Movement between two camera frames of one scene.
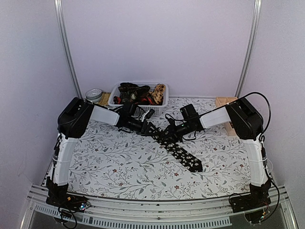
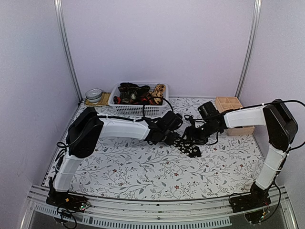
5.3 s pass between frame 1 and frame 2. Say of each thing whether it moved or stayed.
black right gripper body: moved
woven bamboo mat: stayed
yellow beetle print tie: stayed
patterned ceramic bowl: stayed
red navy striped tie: stayed
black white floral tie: moved
